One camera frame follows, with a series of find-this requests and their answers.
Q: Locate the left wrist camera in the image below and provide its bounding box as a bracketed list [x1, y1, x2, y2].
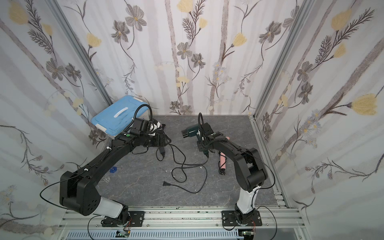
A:
[149, 119, 162, 134]

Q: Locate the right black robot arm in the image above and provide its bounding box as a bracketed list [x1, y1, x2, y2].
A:
[197, 113, 268, 227]

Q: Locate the dark green hair dryer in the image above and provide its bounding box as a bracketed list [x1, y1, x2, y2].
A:
[182, 125, 209, 158]

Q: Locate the blue lidded storage box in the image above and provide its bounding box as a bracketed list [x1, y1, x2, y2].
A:
[91, 96, 146, 139]

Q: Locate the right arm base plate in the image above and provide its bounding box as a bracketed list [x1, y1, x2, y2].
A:
[221, 210, 263, 227]

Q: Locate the aluminium mounting rail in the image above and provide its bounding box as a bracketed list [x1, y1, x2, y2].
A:
[53, 206, 310, 240]

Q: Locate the pink hair dryer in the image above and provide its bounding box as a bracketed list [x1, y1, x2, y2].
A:
[218, 152, 227, 175]

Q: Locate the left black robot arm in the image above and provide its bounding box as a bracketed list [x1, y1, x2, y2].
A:
[59, 116, 172, 227]

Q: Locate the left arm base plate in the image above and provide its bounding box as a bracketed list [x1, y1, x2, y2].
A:
[101, 210, 146, 227]

